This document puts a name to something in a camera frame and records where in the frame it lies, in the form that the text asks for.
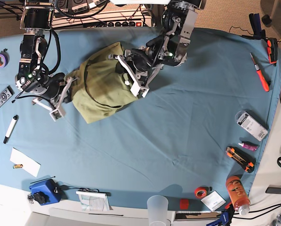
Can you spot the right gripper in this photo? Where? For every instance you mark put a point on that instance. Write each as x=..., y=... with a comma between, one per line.
x=49, y=92

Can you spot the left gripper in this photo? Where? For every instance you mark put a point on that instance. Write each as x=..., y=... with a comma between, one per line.
x=140, y=67

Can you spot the olive green t-shirt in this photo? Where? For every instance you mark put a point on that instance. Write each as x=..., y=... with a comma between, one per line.
x=99, y=90

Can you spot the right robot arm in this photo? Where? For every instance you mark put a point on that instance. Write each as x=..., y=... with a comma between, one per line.
x=36, y=19

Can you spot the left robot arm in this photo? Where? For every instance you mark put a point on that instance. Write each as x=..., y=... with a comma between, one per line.
x=169, y=48

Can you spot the black remote control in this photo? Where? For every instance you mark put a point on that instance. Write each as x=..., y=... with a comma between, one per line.
x=5, y=95

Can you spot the white black marker pen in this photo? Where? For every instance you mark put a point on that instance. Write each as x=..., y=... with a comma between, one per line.
x=10, y=129

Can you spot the purple tape roll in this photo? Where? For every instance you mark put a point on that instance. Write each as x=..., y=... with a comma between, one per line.
x=4, y=58

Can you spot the white paper card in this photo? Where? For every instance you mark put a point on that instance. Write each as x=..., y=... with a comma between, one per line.
x=28, y=164

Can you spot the small yellow battery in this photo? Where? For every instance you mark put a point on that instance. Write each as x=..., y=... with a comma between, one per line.
x=17, y=166

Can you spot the blue plastic box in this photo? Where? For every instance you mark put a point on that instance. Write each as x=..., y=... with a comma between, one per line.
x=48, y=187

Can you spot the blue table cloth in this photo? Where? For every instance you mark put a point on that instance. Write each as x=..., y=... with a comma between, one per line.
x=169, y=143

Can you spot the black knob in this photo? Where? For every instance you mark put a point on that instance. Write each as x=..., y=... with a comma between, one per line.
x=41, y=198

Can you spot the white folded booklet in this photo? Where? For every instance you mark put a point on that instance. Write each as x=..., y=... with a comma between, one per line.
x=93, y=201

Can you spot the orange black tool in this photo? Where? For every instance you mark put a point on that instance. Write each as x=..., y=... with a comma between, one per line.
x=272, y=50

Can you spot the pink glue tube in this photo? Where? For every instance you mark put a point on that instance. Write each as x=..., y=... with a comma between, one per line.
x=248, y=146

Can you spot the translucent plastic cup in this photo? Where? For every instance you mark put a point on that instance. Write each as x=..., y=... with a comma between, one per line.
x=157, y=207

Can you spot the red tape roll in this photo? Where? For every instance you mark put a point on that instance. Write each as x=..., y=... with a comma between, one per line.
x=201, y=192

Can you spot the red plastic cap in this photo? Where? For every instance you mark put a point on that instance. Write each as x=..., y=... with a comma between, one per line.
x=184, y=204

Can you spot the orange black utility knife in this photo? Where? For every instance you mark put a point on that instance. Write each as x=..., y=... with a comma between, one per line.
x=244, y=161

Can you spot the white small card box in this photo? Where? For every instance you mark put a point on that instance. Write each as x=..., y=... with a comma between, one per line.
x=213, y=201

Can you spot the orange drink bottle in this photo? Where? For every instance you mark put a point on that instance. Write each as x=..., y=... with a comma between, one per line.
x=238, y=195

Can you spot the blue clamp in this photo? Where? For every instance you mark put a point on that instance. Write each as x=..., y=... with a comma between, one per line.
x=225, y=218

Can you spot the black power adapter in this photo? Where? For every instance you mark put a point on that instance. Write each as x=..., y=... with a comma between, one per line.
x=273, y=190

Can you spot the black cable tie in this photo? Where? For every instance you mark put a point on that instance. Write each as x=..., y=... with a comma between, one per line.
x=42, y=180

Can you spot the orange handled screwdriver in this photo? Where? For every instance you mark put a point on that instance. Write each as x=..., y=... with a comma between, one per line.
x=263, y=79

